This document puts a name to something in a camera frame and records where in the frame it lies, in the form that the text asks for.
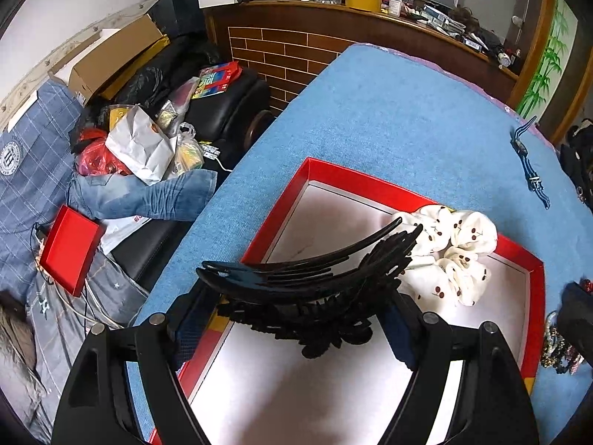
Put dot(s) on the black hair claw clip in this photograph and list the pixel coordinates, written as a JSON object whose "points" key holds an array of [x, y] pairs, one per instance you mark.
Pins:
{"points": [[278, 282]]}

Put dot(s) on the red shallow box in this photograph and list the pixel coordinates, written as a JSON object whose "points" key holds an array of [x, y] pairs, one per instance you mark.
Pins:
{"points": [[352, 174]]}

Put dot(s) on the colourful book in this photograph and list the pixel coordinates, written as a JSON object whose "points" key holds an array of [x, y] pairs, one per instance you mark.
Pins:
{"points": [[215, 79]]}

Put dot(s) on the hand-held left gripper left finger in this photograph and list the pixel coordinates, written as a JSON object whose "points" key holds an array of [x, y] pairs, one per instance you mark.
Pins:
{"points": [[187, 338]]}

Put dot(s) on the black plastic bag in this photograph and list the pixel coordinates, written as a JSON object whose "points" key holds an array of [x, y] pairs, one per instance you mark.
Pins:
{"points": [[139, 85]]}

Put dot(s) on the brown cardboard box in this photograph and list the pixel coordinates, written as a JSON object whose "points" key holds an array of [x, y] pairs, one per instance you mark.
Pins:
{"points": [[116, 55]]}

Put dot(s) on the white cherry print scrunchie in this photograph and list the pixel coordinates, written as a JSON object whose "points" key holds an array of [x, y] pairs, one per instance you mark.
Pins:
{"points": [[463, 236]]}

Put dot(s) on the brown fur collar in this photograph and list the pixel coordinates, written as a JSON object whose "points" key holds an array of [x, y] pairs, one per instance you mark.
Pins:
{"points": [[11, 333]]}

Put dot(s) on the blue blanket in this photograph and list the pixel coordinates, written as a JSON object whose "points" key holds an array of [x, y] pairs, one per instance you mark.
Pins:
{"points": [[394, 111]]}

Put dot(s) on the dark navy bag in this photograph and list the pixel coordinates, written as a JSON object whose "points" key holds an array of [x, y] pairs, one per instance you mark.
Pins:
{"points": [[180, 9]]}

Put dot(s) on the wooden counter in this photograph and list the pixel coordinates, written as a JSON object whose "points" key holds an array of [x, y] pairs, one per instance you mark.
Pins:
{"points": [[278, 51]]}

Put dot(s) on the clear plastic bag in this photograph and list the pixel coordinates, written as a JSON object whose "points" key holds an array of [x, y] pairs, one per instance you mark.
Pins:
{"points": [[187, 155]]}

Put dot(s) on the white power strip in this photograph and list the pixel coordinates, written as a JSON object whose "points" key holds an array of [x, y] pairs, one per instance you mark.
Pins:
{"points": [[209, 149]]}

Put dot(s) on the white plastic bag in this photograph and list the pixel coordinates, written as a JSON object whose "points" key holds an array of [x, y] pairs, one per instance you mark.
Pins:
{"points": [[120, 234]]}

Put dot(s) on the blue jeans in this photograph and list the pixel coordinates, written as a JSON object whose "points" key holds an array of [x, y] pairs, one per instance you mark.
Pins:
{"points": [[162, 194]]}

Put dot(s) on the grey white paper bag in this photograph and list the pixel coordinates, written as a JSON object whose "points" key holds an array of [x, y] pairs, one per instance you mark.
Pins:
{"points": [[134, 148]]}

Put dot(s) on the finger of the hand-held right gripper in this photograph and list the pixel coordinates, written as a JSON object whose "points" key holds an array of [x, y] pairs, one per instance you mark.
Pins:
{"points": [[577, 320]]}

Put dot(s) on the assorted counter clutter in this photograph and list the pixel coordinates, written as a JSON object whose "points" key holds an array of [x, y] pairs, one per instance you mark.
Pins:
{"points": [[463, 18]]}

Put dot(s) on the red box lid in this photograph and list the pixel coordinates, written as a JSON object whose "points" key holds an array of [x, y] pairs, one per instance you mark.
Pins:
{"points": [[69, 250]]}

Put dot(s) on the blue wristwatch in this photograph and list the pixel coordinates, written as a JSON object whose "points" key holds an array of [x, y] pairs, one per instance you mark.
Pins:
{"points": [[520, 146]]}

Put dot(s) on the black cloth bundle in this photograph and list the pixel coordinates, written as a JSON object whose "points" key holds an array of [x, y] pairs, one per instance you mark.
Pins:
{"points": [[579, 162]]}

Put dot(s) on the yellow tape roll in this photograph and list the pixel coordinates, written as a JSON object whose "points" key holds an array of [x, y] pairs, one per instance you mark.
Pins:
{"points": [[363, 2]]}

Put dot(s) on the red plastic bag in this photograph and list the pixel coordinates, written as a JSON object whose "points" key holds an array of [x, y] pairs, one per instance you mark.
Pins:
{"points": [[92, 160]]}

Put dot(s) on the black leather sofa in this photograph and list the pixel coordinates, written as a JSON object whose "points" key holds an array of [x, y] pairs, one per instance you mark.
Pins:
{"points": [[222, 111]]}

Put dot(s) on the blue plaid cloth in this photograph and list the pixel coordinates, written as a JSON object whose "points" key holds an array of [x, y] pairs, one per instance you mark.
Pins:
{"points": [[28, 171]]}

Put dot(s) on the bamboo painted panel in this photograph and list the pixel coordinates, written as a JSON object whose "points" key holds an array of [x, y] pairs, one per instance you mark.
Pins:
{"points": [[546, 55]]}

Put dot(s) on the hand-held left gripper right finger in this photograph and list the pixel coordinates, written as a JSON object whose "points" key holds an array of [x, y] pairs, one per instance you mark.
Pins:
{"points": [[400, 338]]}

